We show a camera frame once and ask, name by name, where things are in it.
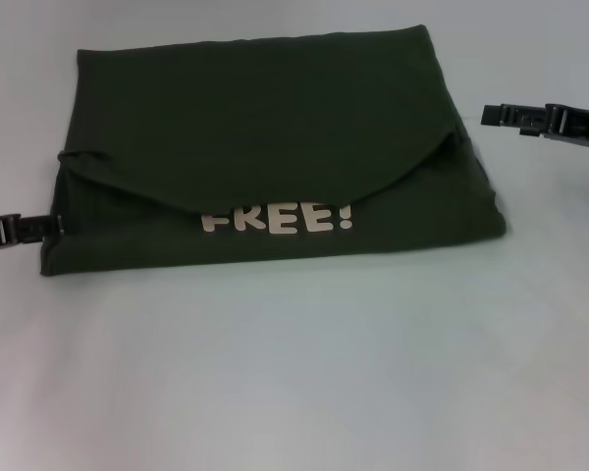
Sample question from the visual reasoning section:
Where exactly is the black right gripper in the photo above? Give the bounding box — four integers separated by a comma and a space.
480, 102, 589, 149

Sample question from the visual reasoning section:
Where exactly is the dark green t-shirt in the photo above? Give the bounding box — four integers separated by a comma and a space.
37, 22, 510, 280

